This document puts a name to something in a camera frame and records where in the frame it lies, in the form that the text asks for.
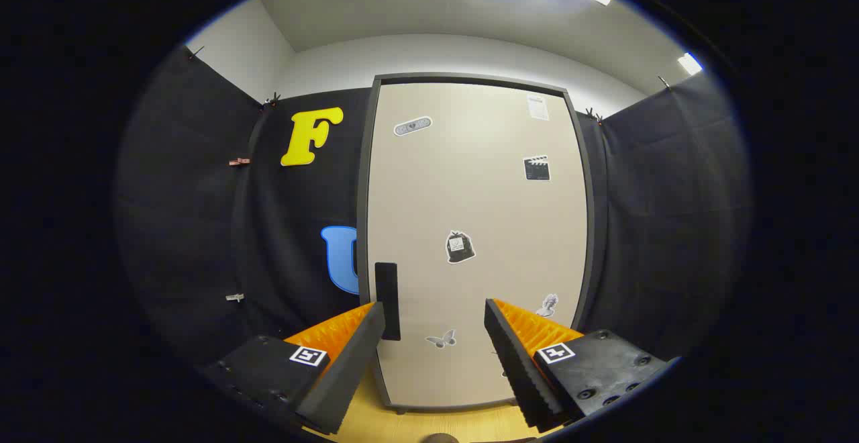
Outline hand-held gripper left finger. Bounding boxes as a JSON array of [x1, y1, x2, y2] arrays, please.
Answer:
[[201, 301, 387, 436]]

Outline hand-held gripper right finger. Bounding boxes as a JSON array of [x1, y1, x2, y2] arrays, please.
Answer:
[[484, 298, 672, 434]]

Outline black door handle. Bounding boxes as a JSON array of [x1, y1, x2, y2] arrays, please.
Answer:
[[374, 262, 401, 342]]

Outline grey shoe cabinet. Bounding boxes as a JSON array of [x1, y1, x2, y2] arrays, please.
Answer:
[[356, 72, 598, 415]]

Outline black backdrop cloth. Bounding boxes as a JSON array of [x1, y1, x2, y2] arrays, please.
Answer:
[[114, 44, 752, 370]]

